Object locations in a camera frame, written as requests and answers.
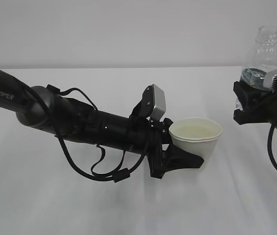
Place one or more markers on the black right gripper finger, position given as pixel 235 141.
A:
pixel 253 102

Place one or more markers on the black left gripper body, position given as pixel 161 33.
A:
pixel 154 150

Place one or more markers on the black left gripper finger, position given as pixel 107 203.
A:
pixel 174 158
pixel 166 123

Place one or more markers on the white paper cup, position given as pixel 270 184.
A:
pixel 196 135

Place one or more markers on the clear water bottle green label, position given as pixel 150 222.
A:
pixel 260 59

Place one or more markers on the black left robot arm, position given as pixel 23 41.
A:
pixel 145 131

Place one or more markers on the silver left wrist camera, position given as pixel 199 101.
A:
pixel 153 103

